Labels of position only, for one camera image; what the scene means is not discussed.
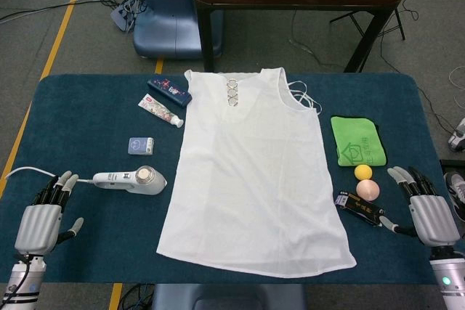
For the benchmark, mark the yellow ball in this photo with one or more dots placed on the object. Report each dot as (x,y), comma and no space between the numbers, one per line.
(362,172)

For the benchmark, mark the blue power strip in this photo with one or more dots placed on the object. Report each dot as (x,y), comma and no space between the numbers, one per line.
(121,16)

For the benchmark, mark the white toothpaste tube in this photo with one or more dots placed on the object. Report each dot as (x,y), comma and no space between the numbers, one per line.
(158,108)

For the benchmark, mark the white sleeveless top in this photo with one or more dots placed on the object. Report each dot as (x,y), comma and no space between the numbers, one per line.
(250,179)

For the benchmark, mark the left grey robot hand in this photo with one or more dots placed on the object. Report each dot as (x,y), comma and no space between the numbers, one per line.
(38,226)

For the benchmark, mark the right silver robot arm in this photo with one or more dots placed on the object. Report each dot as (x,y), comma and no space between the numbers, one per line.
(450,281)

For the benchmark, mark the green folded towel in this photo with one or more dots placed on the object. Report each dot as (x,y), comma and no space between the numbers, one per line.
(357,139)

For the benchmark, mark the small light blue pack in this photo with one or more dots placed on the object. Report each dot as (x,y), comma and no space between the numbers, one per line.
(141,145)

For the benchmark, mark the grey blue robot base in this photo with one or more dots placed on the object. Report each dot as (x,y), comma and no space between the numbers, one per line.
(225,295)

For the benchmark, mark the grey sneaker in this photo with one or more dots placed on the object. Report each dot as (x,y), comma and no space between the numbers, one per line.
(456,186)

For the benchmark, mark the pink ball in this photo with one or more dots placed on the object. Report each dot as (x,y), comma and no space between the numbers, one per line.
(367,190)

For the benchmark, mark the white handheld garment steamer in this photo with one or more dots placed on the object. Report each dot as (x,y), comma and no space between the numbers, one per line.
(145,184)

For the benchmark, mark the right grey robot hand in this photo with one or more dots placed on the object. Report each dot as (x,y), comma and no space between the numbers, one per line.
(432,219)

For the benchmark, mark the black yellow packet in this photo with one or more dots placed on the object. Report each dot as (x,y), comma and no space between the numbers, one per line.
(359,206)

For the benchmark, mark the dark blue patterned box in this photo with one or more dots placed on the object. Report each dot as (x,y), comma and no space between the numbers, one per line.
(169,91)

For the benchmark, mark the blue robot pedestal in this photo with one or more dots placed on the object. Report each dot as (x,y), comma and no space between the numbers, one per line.
(163,23)

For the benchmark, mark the blue felt table cover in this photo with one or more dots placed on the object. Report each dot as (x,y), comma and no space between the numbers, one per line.
(91,125)

